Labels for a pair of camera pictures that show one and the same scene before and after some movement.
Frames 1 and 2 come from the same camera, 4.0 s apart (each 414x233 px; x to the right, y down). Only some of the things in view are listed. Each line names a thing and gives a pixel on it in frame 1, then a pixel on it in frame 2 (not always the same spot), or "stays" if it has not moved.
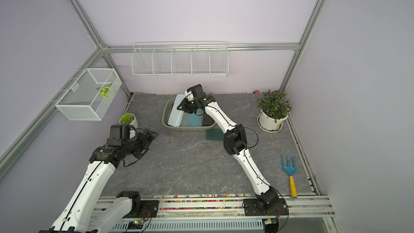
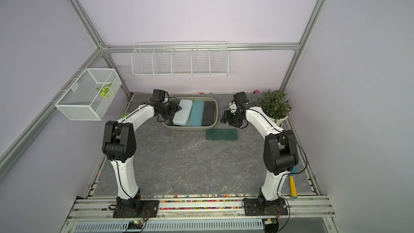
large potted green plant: x=275 y=107 stays
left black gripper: x=146 y=142 → x=175 y=108
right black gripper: x=185 y=105 → x=227 y=116
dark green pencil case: x=216 y=134 stays
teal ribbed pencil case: x=194 y=120 stays
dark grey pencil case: x=207 y=120 stays
